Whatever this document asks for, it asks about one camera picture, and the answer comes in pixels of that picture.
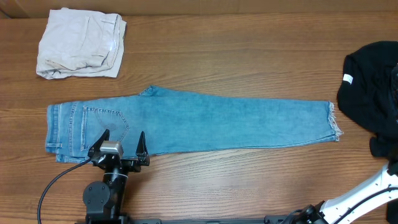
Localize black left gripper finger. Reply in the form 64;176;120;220
136;131;150;165
88;129;110;157

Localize light blue denim jeans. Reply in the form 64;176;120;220
45;86;341;163

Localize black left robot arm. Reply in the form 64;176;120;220
83;129;150;223

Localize folded beige trousers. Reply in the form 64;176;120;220
36;7;127;80

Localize black garment with white tag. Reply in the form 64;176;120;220
337;41;397;157

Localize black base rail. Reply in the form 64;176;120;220
76;215;294;224

